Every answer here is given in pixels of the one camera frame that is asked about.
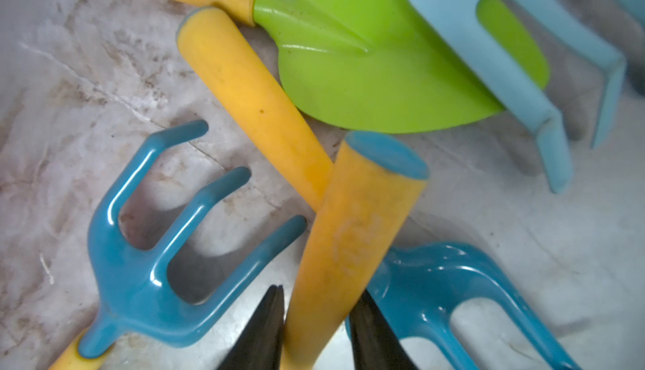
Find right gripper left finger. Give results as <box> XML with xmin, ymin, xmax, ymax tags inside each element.
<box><xmin>218</xmin><ymin>285</ymin><xmax>285</xmax><ymax>369</ymax></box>

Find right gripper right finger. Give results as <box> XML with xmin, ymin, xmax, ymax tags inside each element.
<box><xmin>349</xmin><ymin>289</ymin><xmax>418</xmax><ymax>370</ymax></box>

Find teal fork yellow handle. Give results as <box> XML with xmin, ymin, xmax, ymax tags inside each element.
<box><xmin>176</xmin><ymin>6</ymin><xmax>576</xmax><ymax>369</ymax></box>

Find teal rake yellow handle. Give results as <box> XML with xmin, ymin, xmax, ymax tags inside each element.
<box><xmin>51</xmin><ymin>120</ymin><xmax>307</xmax><ymax>369</ymax></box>

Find yellow toy shovel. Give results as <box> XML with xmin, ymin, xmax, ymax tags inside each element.
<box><xmin>281</xmin><ymin>131</ymin><xmax>429</xmax><ymax>369</ymax></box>

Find light blue toy rake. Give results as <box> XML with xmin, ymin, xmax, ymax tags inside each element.
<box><xmin>409</xmin><ymin>0</ymin><xmax>627</xmax><ymax>194</ymax></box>

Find green trowel yellow handle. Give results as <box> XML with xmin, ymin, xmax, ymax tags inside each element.
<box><xmin>82</xmin><ymin>0</ymin><xmax>551</xmax><ymax>135</ymax></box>

